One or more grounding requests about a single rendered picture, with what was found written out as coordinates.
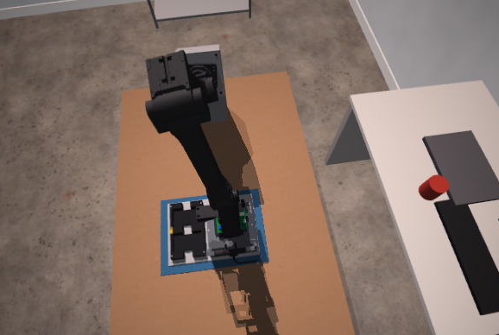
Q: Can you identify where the green circuit board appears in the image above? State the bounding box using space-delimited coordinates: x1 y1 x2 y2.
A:
216 211 247 233

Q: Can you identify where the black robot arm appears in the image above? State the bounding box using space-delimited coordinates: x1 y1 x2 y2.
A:
145 50 242 238

